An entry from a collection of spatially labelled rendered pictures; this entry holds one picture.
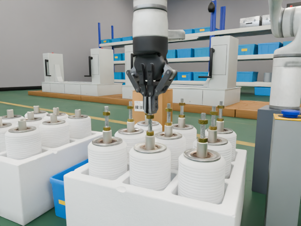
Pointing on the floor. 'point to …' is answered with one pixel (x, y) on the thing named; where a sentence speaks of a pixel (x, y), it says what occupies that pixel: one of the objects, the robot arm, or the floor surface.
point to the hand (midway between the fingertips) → (150, 104)
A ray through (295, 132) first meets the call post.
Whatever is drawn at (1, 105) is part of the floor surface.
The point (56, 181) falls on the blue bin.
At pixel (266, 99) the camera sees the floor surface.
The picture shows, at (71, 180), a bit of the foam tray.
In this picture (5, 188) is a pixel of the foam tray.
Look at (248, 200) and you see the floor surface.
